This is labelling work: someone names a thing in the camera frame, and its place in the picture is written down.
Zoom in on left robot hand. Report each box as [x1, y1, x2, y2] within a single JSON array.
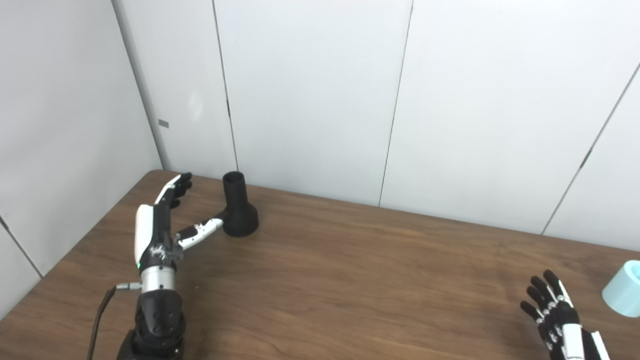
[[134, 172, 230, 271]]

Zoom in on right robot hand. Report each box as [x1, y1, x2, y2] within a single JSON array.
[[520, 269, 611, 360]]

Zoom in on light-blue hose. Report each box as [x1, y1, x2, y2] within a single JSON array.
[[601, 259, 640, 318]]

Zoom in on black nozzle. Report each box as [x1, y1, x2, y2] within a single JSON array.
[[222, 171, 260, 238]]

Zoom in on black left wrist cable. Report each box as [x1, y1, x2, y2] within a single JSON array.
[[86, 282, 143, 360]]

